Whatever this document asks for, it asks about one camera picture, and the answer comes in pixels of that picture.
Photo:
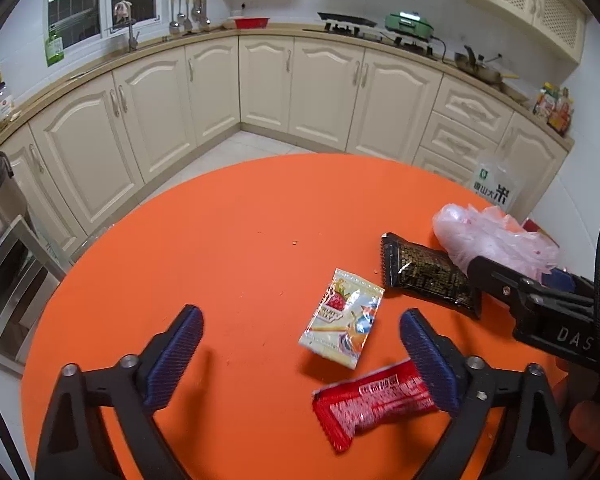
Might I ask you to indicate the white strawberry snack packet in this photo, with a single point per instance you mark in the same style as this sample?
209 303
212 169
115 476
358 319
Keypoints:
342 317

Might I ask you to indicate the red snack wrapper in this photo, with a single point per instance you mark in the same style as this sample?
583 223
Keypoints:
375 405

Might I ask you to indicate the black gas stove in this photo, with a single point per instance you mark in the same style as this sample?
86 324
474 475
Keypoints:
375 35

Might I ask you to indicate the cream lattice door cabinet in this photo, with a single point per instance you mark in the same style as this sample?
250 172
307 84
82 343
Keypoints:
530 0

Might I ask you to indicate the small pink object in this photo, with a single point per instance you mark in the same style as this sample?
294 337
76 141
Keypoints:
122 9

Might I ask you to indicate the black snack wrapper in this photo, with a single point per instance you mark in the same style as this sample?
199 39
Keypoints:
430 275

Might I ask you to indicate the cream lower kitchen cabinets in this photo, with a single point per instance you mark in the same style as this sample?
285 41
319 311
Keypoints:
230 85

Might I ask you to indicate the clear food jar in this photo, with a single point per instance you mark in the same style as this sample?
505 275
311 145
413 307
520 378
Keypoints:
0 105

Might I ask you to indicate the person's right hand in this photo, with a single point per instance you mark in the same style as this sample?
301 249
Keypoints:
592 427

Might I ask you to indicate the pink white plastic bag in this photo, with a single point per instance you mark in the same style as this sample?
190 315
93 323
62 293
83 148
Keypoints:
480 240

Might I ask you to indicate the white rice bag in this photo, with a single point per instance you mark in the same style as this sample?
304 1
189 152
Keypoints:
497 185

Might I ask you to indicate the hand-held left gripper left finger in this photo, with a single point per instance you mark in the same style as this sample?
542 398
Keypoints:
175 355

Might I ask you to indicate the cluster of seasoning bottles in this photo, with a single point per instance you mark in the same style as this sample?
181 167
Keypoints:
555 107

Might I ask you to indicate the row of hanging utensils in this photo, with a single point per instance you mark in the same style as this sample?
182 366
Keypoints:
190 10

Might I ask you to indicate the black griddle pan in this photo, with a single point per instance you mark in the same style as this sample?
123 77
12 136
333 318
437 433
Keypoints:
345 17

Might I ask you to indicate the red plastic basin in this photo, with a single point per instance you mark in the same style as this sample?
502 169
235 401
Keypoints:
251 22

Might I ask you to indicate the metal sink faucet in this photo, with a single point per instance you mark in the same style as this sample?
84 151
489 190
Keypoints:
130 35

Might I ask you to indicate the green electric cooker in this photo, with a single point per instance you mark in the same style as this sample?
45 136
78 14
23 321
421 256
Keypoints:
410 25

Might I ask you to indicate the metal wok with lid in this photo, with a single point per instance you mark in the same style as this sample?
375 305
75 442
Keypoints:
480 67

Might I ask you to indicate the red gift bag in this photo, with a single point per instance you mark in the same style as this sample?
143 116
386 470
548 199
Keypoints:
535 225

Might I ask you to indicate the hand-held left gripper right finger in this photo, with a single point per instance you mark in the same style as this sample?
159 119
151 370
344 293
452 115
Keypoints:
427 360

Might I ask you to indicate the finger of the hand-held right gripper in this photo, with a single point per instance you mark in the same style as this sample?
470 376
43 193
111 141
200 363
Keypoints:
495 277
560 279

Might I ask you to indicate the cream cabinet drawer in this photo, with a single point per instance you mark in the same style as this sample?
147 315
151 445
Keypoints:
472 105
455 140
440 165

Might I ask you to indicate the orange round table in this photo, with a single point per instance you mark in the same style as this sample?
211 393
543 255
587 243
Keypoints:
230 260

